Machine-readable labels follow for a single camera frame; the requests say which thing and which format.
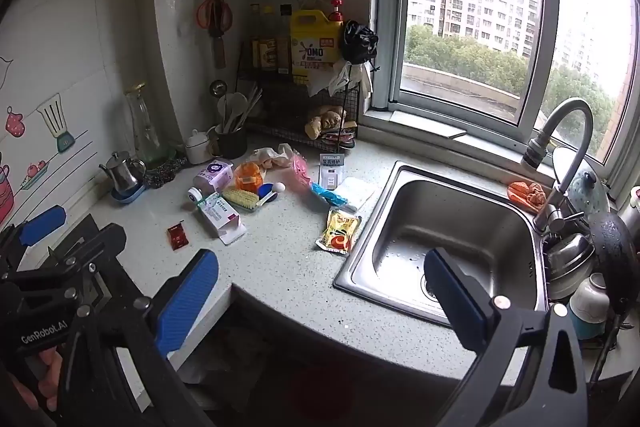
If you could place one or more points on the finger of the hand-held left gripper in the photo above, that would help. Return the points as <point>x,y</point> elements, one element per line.
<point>105,239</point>
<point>42,224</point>

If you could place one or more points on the orange plastic container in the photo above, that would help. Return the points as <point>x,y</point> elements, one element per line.
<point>248,178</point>

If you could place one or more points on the yellow sauce packet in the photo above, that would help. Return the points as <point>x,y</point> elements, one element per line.
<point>339,231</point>

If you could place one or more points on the ginger root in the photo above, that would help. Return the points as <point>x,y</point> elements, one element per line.
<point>325,119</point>

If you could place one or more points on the teal patterned pot lid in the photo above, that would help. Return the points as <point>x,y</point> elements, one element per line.
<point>585,187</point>

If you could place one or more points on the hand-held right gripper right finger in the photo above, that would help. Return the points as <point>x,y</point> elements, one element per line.
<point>452,297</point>

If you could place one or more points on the small blue dish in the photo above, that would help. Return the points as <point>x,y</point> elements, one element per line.
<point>127,196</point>

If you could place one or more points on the person's left hand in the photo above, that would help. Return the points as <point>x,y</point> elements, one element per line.
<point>47,372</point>

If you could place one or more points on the stainless steel pot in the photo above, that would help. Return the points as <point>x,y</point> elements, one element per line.
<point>567,259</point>

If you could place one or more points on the white plastic scoop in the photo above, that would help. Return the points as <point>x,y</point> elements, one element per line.
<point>278,188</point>

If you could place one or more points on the white and teal cup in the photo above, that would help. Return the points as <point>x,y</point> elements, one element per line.
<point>590,302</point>

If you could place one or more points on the blue plastic bag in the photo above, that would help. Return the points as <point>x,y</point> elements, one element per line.
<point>324,194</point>

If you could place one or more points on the orange cloth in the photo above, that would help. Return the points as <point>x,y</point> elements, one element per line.
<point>527,196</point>

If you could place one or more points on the small metal ladle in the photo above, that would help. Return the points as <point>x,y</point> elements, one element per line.
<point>217,88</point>

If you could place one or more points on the cartoon wall sticker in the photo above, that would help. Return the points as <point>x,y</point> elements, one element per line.
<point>55,122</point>

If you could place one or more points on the pink plastic bag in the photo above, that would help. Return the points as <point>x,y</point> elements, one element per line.
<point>300,169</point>

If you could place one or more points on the stainless steel teapot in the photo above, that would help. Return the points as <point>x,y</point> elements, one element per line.
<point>125,172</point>

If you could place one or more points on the black plastic bag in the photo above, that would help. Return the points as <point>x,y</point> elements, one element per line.
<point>359,41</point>

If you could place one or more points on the grey white sachet packet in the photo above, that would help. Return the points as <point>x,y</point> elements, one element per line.
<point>330,169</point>

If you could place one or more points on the stainless steel sink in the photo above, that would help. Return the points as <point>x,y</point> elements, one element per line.
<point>450,217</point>

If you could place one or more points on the tall clear glass bottle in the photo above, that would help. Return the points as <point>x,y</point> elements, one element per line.
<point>145,127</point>

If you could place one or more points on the black wok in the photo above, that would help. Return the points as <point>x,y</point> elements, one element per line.
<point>612,247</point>

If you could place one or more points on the grey kitchen faucet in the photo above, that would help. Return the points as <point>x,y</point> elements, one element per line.
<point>567,109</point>

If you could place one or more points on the grey window frame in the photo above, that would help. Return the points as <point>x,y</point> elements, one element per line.
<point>390,7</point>

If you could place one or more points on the yellow bristle scrubbing brush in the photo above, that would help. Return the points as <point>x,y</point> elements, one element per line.
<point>240,199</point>

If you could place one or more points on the red flat packets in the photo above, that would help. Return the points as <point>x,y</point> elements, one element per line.
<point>340,138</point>

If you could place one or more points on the blue round lid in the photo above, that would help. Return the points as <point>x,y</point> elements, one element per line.
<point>266,189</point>

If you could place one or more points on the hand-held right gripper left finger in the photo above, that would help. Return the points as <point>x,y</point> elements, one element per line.
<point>185,302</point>

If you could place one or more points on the black utensil holder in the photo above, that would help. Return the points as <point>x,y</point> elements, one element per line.
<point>231,144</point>

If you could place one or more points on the small red sachet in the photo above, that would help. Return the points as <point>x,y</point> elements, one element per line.
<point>177,237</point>

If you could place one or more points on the black gas stove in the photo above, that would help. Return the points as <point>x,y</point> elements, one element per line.
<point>80,229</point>

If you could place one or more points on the white ceramic sugar pot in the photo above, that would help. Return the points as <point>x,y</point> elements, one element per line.
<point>197,149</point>

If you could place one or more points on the glass seasoning bottle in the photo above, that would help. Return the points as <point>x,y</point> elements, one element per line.
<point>268,49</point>
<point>284,47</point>
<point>255,49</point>

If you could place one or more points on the white green medicine box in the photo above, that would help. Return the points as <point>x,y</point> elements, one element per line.
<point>220,214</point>

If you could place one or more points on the white paper towel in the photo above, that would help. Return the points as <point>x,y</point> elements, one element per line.
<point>355,193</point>

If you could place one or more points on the wooden chopsticks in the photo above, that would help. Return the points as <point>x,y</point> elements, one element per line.
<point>251,107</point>

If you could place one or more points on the yellow detergent jug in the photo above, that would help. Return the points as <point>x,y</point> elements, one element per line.
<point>315,37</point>

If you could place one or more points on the steel wool scourer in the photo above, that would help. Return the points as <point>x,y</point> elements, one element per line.
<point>167,169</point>

